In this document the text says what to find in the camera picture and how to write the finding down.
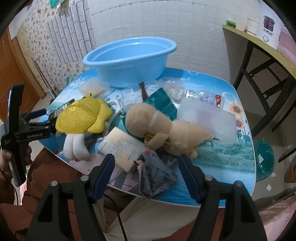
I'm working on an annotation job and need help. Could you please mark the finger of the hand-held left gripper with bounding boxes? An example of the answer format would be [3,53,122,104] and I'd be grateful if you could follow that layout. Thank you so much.
[22,108,48,121]
[28,119,59,134]

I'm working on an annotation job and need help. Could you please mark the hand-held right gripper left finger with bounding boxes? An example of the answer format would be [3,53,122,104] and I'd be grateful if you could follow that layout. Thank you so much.
[29,153,116,241]

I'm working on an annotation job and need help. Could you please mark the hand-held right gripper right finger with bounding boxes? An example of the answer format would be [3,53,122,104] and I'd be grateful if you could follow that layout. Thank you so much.
[178,153,267,241]

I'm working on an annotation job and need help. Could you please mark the white rectangular pack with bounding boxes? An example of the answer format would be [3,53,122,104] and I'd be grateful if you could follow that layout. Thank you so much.
[97,127,145,173]

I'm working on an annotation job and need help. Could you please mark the yellow mesh plush toy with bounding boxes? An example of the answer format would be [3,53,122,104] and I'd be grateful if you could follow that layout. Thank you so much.
[55,93,114,161]

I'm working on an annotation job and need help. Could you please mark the beige plush toy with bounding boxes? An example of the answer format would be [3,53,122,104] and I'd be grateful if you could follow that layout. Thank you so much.
[125,103,212,158]

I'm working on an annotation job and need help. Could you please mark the translucent plastic box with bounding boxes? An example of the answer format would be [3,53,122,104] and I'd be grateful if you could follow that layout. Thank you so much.
[178,98,238,147]

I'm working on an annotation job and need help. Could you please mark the clear bottle with red label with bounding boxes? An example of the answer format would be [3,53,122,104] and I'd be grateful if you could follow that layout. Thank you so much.
[185,89,226,110]

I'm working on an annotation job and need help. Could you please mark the blue plastic basin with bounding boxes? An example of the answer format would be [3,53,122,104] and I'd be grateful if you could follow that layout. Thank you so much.
[83,37,177,88]

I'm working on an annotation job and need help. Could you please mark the clear bag of small items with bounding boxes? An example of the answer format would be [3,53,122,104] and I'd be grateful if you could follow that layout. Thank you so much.
[161,81,186,100]

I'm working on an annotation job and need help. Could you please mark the person's left hand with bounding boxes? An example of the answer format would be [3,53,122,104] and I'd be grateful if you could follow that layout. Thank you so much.
[0,146,32,179]

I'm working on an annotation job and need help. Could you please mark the black and green packet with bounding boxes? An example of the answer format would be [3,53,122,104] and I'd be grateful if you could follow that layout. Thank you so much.
[47,98,76,119]

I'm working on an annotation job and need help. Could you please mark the grey crumpled packet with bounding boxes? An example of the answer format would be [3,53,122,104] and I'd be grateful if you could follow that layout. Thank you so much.
[136,149,179,200]

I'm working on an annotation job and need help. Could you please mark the mop pole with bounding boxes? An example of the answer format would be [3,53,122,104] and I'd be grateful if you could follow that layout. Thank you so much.
[34,60,57,98]

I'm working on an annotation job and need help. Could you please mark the person's brown jacket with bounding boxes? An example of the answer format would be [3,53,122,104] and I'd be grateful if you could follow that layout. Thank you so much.
[0,146,107,241]

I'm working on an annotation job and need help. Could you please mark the brown wooden door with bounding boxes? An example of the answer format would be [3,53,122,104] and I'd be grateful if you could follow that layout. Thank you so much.
[0,27,47,122]

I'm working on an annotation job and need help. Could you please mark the person's beige trousers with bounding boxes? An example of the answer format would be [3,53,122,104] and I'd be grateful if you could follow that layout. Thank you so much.
[97,197,202,241]

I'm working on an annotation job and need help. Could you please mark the clear bag of beige pads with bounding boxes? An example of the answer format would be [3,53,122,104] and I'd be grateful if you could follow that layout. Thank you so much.
[79,78,110,97]

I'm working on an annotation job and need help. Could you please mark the teal foil packet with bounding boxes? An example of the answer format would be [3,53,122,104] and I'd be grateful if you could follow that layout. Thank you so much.
[121,88,179,131]

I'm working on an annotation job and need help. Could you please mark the brown stick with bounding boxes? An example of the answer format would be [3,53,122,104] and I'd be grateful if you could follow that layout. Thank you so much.
[138,82,150,101]

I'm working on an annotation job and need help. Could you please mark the pink bedding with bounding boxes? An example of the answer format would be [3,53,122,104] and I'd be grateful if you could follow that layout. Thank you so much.
[258,191,296,233]

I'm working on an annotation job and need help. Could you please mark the teal hanging bag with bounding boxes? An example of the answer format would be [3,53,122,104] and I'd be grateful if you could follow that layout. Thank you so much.
[49,0,70,11]

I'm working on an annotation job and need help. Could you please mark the wooden desk with black legs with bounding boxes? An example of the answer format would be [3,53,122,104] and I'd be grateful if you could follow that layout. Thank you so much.
[222,24,296,163]

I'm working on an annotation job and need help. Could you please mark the white cup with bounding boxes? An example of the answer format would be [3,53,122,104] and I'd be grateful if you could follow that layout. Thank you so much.
[246,17,260,36]

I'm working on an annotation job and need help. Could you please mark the white appliance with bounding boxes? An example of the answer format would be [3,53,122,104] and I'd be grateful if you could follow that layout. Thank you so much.
[257,2,285,50]

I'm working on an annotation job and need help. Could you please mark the black cable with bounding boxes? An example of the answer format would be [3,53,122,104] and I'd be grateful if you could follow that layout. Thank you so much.
[102,197,128,241]

